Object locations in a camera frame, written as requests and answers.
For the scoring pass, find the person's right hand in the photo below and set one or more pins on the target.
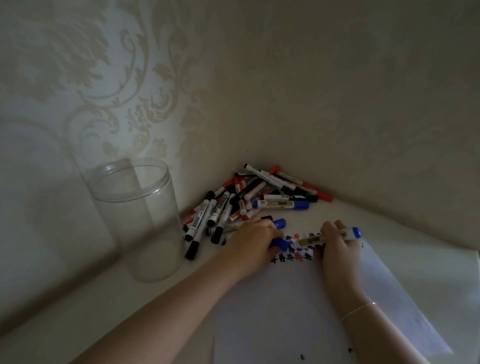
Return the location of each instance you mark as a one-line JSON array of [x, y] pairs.
[[341, 266]]

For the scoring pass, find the person's left fingers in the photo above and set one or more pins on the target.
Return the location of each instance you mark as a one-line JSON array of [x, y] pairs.
[[268, 228]]

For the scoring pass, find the person's left hand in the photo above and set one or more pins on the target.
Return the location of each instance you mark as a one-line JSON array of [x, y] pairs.
[[249, 247]]

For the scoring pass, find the pile of marker pens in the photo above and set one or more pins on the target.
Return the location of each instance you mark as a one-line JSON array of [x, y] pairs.
[[225, 204]]

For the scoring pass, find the person's left forearm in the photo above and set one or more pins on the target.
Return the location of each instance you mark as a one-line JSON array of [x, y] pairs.
[[168, 318]]

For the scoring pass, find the blue marker cap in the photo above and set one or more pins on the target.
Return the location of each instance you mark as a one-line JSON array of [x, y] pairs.
[[281, 244]]

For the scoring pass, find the white paper sheet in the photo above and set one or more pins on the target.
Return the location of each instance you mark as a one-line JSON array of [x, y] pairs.
[[285, 311]]

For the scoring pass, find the clear plastic jar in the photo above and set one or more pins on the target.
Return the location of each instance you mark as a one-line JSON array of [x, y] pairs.
[[150, 240]]

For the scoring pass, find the person's right forearm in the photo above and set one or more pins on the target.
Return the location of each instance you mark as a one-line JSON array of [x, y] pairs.
[[378, 333]]

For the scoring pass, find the white marker with blue end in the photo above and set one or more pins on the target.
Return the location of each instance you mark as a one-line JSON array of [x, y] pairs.
[[311, 239]]

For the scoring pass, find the person's right fingers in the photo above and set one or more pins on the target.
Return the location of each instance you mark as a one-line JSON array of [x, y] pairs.
[[332, 229]]

